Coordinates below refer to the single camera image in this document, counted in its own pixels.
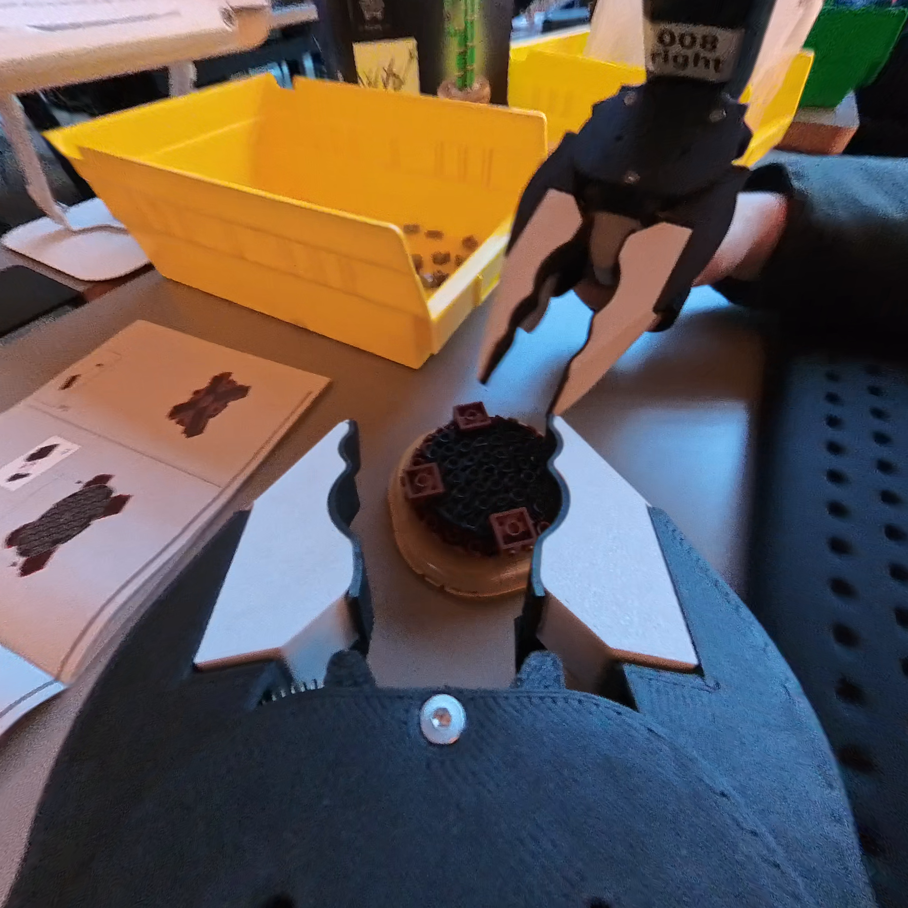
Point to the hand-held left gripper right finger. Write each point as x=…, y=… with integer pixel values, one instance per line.
x=617, y=567

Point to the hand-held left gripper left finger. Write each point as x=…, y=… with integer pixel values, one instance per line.
x=284, y=567

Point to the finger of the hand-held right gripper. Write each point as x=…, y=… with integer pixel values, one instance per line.
x=532, y=248
x=638, y=284

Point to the round toy brick model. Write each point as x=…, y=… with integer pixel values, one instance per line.
x=475, y=482

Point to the yellow plastic bin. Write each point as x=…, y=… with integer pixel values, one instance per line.
x=248, y=213
x=560, y=78

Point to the person's right forearm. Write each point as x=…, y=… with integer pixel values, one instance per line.
x=837, y=234

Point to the person's right hand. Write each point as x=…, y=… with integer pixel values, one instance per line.
x=752, y=234

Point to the scattered loose toy bricks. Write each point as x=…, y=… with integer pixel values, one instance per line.
x=440, y=255

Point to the brown cardboard box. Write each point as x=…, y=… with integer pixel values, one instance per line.
x=613, y=28

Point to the open instruction booklet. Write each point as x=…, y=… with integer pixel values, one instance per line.
x=142, y=440

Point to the green box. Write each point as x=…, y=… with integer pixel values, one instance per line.
x=851, y=49

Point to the black dotted mat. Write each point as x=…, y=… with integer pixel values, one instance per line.
x=844, y=567

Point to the black bamboo toy set box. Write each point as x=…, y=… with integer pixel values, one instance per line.
x=418, y=28

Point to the white stand base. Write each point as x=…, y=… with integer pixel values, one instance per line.
x=78, y=245

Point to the beige side table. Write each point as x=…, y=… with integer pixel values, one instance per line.
x=106, y=53

